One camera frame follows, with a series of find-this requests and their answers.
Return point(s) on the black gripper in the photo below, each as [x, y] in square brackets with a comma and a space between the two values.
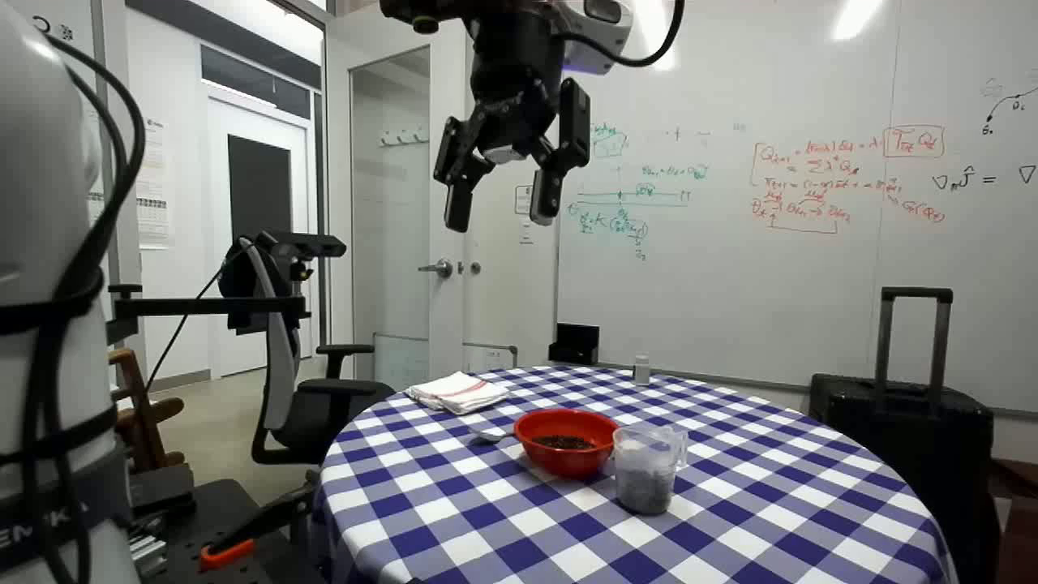
[516, 70]

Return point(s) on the red plastic bowl with beans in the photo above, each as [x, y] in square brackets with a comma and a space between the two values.
[567, 442]

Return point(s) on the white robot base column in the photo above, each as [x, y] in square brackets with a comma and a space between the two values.
[65, 170]

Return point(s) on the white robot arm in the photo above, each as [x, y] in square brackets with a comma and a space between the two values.
[591, 36]

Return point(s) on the clear plastic jug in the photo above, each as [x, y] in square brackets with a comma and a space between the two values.
[644, 466]

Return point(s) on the small black box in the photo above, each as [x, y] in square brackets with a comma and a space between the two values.
[576, 345]

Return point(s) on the folded white striped towel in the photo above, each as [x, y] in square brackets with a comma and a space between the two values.
[458, 393]

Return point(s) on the small white bottle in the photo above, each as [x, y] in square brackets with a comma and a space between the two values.
[639, 369]

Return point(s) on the black office chair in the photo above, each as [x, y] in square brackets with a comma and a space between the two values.
[300, 415]

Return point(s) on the blue white checkered tablecloth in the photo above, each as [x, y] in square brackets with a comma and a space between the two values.
[762, 496]

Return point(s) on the wooden stool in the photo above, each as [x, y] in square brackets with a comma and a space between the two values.
[141, 420]

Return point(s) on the black rolling suitcase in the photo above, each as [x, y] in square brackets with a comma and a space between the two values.
[935, 435]

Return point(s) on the black camera tripod mount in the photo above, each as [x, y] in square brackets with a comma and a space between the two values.
[214, 301]

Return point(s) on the orange handled tool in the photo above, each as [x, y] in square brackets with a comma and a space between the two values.
[211, 554]

